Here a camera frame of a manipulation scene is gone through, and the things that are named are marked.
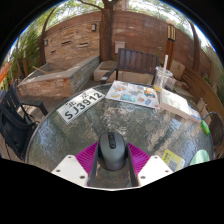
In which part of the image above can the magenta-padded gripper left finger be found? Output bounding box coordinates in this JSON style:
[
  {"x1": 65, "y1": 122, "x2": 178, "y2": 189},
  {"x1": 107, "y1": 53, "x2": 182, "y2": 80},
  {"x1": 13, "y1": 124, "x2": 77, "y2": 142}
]
[{"x1": 51, "y1": 142, "x2": 101, "y2": 188}]

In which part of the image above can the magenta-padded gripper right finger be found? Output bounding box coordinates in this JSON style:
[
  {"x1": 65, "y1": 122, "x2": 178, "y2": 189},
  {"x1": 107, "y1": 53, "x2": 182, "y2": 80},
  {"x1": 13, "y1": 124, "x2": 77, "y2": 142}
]
[{"x1": 124, "y1": 142, "x2": 174, "y2": 188}]

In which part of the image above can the grey computer mouse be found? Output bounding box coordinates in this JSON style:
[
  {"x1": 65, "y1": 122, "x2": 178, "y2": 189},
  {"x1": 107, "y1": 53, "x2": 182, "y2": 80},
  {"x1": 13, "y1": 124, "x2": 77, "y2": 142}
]
[{"x1": 97, "y1": 131, "x2": 128, "y2": 172}]

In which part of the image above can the yellow printed card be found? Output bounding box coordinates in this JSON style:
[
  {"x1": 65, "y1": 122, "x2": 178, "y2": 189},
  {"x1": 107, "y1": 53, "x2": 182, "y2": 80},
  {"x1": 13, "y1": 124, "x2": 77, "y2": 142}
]
[{"x1": 161, "y1": 149, "x2": 186, "y2": 173}]

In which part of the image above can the white licence plate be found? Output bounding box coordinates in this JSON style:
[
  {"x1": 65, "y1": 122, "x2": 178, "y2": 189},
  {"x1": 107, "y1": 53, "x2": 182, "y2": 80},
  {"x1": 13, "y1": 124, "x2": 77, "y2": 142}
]
[{"x1": 56, "y1": 87, "x2": 106, "y2": 125}]

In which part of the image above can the thin blue-edged book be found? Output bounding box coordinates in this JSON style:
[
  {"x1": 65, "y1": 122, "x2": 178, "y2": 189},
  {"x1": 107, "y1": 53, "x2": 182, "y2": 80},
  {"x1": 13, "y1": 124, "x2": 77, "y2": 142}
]
[{"x1": 188, "y1": 111, "x2": 203, "y2": 124}]

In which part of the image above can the thick white book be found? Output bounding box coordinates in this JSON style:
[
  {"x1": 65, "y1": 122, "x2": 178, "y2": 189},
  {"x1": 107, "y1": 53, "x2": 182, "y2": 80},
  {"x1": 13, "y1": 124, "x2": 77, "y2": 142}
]
[{"x1": 159, "y1": 89, "x2": 193, "y2": 120}]

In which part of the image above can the black metal chair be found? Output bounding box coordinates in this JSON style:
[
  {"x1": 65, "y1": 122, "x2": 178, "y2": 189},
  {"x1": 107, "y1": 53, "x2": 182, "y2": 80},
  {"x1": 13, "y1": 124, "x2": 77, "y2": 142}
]
[{"x1": 0, "y1": 83, "x2": 49, "y2": 161}]

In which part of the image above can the colourful printed sheet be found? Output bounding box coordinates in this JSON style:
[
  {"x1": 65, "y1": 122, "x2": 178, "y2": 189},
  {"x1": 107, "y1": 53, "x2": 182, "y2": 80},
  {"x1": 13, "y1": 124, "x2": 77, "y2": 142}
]
[{"x1": 105, "y1": 80, "x2": 161, "y2": 110}]

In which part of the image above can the stone raised bed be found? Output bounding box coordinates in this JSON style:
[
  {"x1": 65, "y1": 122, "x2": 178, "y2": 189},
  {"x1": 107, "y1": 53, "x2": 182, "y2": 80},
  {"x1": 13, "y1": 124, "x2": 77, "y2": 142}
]
[{"x1": 17, "y1": 54, "x2": 101, "y2": 98}]

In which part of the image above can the clear plastic cup with straw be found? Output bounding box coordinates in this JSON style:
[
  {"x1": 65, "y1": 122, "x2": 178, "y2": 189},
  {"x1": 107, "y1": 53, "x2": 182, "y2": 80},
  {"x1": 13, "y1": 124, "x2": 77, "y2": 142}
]
[{"x1": 152, "y1": 54, "x2": 174, "y2": 93}]

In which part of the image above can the curved wooden bench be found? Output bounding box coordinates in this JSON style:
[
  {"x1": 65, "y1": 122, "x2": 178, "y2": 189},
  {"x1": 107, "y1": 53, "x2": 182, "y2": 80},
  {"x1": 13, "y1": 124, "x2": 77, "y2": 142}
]
[{"x1": 181, "y1": 68, "x2": 224, "y2": 118}]

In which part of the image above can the beige stone block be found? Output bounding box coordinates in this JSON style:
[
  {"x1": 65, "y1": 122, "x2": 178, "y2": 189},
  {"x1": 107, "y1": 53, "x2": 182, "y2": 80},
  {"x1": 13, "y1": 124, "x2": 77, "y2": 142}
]
[{"x1": 170, "y1": 61, "x2": 186, "y2": 81}]

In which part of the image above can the dark wooden slatted chair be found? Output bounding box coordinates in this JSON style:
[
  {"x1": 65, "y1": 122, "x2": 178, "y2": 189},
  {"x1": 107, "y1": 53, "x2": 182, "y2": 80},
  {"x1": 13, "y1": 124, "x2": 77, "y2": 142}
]
[{"x1": 99, "y1": 48, "x2": 160, "y2": 85}]

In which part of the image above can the thin curved tree trunk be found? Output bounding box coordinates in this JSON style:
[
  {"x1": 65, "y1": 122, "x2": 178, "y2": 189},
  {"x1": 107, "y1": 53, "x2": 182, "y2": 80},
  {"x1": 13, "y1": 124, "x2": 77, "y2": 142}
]
[{"x1": 39, "y1": 6, "x2": 58, "y2": 66}]

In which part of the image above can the slender straight tree trunk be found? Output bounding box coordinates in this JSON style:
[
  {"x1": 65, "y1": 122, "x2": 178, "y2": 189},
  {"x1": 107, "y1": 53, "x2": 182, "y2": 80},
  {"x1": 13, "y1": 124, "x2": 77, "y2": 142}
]
[{"x1": 189, "y1": 22, "x2": 202, "y2": 64}]

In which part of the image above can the thick tree trunk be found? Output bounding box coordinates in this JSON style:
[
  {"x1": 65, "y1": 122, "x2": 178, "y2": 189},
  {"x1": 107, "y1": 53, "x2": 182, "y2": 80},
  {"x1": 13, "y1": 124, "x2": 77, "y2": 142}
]
[{"x1": 78, "y1": 0, "x2": 121, "y2": 63}]

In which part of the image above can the wooden garden lamp post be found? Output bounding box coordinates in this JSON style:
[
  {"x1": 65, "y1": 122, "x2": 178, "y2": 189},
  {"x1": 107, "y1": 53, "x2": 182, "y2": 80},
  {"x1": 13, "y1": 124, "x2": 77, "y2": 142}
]
[{"x1": 165, "y1": 23, "x2": 177, "y2": 71}]

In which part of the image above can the grey wall box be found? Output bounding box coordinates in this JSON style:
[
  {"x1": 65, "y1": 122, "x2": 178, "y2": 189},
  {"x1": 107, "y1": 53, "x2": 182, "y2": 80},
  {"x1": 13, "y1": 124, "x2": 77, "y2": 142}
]
[{"x1": 114, "y1": 40, "x2": 126, "y2": 54}]

